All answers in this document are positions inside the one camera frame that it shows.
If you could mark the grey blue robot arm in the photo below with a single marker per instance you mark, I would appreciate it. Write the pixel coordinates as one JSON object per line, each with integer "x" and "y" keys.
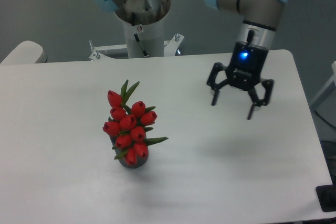
{"x": 261, "y": 20}

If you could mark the black box at table edge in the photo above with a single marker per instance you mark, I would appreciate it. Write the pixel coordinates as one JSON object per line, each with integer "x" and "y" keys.
{"x": 326, "y": 197}

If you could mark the white furniture frame right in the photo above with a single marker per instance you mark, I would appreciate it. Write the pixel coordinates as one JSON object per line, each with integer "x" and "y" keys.
{"x": 324, "y": 91}

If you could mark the red tulip bouquet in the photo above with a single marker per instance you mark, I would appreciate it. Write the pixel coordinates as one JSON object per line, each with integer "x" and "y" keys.
{"x": 130, "y": 124}

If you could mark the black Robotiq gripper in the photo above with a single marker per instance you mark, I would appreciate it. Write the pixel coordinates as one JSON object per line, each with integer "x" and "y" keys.
{"x": 246, "y": 68}

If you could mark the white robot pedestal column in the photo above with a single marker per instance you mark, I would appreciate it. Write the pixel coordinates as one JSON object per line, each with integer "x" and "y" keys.
{"x": 143, "y": 20}

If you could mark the white chair armrest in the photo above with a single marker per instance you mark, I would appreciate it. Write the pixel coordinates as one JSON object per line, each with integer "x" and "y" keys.
{"x": 27, "y": 52}

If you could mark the dark grey ribbed vase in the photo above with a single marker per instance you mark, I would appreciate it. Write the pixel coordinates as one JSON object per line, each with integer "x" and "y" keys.
{"x": 139, "y": 161}

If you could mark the white metal base frame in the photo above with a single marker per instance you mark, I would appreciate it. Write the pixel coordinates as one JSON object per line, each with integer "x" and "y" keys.
{"x": 137, "y": 50}

